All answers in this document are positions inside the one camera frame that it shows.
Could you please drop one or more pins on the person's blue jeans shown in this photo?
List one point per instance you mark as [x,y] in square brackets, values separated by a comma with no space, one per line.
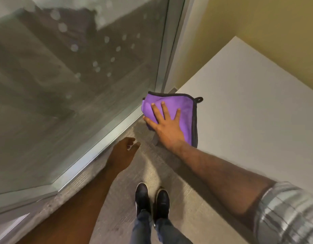
[146,231]

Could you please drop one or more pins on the person's right forearm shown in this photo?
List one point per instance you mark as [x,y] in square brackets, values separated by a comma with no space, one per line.
[217,180]

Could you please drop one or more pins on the person's left thumb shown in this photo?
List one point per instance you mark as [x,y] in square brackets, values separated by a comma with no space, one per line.
[136,146]

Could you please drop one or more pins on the person's black shoe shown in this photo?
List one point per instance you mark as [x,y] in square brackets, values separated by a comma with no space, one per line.
[142,198]
[162,204]

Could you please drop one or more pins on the large glass pane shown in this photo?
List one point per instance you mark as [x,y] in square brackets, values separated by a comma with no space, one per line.
[70,86]

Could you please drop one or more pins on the silver metal window frame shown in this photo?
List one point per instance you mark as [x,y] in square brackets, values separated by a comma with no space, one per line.
[171,48]

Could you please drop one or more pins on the person's right hand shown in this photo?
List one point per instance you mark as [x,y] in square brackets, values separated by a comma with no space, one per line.
[169,130]

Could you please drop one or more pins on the person's left forearm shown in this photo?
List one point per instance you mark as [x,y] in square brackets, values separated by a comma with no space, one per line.
[80,208]

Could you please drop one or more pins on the person's right middle finger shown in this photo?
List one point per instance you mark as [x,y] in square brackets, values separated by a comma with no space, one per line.
[165,111]

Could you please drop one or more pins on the person's right black shoe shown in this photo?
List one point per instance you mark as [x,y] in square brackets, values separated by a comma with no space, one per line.
[162,204]

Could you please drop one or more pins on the person's left black shoe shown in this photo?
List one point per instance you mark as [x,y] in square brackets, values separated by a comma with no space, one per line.
[142,198]

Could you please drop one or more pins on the person's left hand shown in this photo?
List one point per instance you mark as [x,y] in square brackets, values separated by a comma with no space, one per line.
[121,156]

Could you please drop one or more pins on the purple microfiber cloth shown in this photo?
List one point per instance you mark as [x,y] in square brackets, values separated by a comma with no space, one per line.
[176,104]

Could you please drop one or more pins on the person's right thumb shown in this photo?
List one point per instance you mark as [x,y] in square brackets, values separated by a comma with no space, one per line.
[149,120]

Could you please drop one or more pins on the grey plaid shirt sleeve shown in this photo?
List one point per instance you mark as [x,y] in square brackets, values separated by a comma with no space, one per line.
[291,215]

